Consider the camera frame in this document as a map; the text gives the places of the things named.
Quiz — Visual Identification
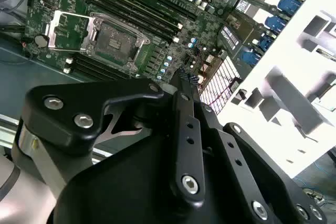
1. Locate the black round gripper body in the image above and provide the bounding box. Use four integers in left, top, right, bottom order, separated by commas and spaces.
52, 99, 247, 224

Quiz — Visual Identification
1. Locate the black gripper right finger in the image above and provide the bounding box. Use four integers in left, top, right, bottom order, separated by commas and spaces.
183, 77, 329, 224

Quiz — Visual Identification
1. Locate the metal socket cover frame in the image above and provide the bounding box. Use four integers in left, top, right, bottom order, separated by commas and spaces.
44, 9, 97, 54

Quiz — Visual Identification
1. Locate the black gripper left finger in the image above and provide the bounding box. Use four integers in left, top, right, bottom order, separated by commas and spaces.
22, 77, 207, 204

